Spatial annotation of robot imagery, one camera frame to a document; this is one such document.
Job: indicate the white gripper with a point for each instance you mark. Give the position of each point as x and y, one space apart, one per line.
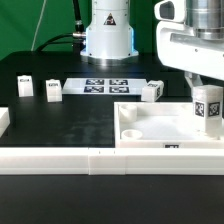
179 48

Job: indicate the white square tabletop part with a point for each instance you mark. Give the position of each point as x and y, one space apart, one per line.
160 125

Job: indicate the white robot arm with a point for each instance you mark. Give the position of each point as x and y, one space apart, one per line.
109 38

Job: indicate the white fiducial tag sheet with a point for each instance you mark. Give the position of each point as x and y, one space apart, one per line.
103 86

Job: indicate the white left fence piece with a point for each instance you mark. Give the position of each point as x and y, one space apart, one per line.
4 119

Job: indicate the white front fence bar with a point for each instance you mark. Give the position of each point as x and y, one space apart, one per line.
111 161

